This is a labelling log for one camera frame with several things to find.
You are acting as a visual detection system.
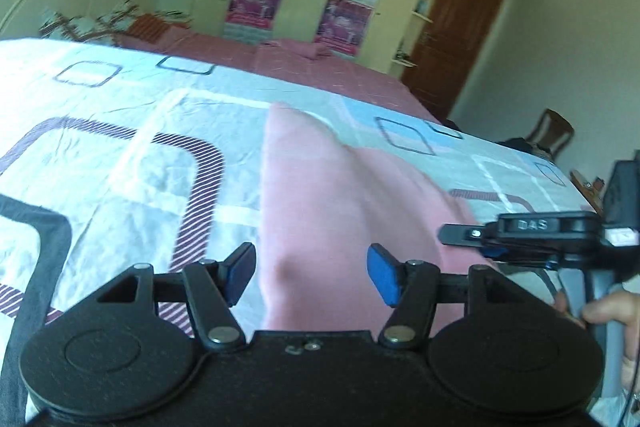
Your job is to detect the brown wooden door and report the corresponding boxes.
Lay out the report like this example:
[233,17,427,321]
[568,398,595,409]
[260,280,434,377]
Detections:
[400,0,508,120]

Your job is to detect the person's right hand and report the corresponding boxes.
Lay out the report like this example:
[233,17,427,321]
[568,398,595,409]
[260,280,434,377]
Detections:
[554,284,640,328]

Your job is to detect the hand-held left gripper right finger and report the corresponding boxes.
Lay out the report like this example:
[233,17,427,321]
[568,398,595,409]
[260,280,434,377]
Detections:
[366,243,531,349]

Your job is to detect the dark cloth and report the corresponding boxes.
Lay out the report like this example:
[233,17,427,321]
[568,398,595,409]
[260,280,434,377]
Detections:
[442,117,551,158]

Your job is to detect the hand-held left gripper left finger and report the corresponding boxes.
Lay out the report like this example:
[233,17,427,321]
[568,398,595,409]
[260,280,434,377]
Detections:
[95,242,257,353]

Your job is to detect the cream corner shelves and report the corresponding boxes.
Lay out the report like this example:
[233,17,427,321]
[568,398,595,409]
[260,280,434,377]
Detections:
[390,0,453,78]

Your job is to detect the pink t-shirt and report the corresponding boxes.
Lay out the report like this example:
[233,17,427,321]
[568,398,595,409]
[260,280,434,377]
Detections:
[257,102,501,333]

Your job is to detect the pink bed sheet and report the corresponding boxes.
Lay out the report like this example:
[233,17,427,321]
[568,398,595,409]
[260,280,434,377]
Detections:
[115,29,441,122]

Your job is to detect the patterned pillow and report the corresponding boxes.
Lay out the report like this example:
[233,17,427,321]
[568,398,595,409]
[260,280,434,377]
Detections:
[39,12,103,44]
[95,0,142,34]

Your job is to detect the brown wooden furniture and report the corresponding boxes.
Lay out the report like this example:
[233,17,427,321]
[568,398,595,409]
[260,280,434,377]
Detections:
[570,170,608,214]

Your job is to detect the wooden chair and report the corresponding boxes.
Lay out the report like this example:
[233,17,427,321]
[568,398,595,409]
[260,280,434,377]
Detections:
[522,108,575,158]

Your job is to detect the patterned light blue quilt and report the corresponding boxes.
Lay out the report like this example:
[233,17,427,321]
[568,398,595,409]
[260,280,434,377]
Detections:
[0,38,601,418]

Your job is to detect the orange-brown cushion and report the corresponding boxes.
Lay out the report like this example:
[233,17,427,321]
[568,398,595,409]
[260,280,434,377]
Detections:
[130,13,193,44]

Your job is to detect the grey cable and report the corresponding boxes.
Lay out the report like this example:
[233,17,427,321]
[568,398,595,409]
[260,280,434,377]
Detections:
[536,266,563,300]

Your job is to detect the pink wall poster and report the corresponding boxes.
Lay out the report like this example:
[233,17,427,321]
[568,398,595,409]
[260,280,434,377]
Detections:
[226,0,286,42]
[314,0,373,58]

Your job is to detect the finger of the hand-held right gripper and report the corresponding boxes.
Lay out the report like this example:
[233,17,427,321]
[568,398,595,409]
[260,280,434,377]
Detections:
[438,223,507,260]

